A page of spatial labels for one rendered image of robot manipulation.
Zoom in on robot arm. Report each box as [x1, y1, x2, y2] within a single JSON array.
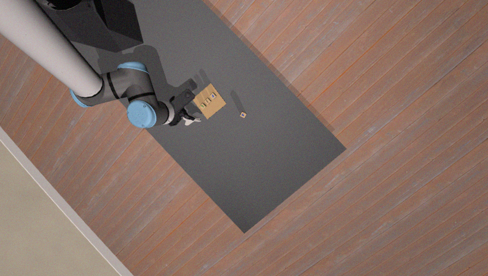
[[0, 0, 195, 128]]

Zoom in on tan flat mat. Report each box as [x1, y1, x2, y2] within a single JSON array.
[[193, 83, 226, 119]]

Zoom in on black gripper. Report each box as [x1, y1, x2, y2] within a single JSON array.
[[169, 96, 201, 126]]

